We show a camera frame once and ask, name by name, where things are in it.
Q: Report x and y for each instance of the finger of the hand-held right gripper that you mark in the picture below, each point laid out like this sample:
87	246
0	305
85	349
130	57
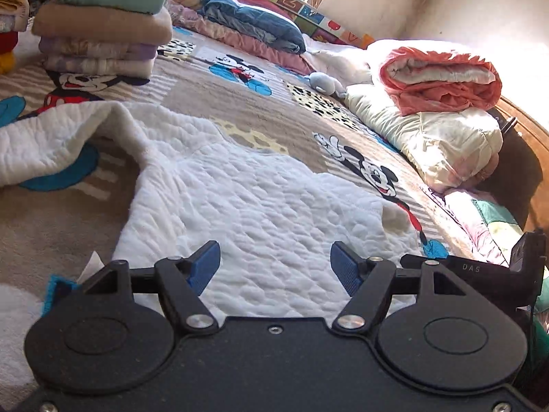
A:
476	265

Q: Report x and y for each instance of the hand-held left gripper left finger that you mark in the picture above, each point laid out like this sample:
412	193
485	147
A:
205	266

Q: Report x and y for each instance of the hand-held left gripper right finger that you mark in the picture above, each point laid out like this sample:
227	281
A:
346	269

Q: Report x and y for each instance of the white quilted garment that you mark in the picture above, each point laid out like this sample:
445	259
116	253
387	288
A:
240	197

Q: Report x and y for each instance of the pastel patchwork quilt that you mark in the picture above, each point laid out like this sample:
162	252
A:
476	219

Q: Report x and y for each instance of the cream pillow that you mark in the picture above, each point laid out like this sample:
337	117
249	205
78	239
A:
446	146

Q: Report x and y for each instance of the cartoon mouse printed blanket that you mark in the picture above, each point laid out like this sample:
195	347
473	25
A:
257	103

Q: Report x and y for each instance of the coral pink folded blanket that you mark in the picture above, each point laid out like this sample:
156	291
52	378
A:
441	90

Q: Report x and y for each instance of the grey plush toy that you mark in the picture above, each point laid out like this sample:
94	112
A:
324	82

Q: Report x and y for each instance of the white fluffy blanket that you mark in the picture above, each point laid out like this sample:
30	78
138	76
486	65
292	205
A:
339	62

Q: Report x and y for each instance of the pink floral long pillow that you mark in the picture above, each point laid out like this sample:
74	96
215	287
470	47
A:
240	45

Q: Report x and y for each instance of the lavender folded cloth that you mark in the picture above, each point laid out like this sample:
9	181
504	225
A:
94	48

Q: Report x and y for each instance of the blue folded quilt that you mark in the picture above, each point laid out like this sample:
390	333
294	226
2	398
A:
253	23

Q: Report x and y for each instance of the colourful alphabet play mat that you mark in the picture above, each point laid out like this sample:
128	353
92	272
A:
317	19

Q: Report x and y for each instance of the beige folded blanket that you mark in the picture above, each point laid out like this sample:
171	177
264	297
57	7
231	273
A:
103	23

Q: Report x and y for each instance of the red quilt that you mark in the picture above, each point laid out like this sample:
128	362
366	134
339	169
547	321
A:
257	0

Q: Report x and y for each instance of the red yellow cloth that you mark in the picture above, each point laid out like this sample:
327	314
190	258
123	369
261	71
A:
7	51

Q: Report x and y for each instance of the wooden bed frame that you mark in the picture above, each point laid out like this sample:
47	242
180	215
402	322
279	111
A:
529	124

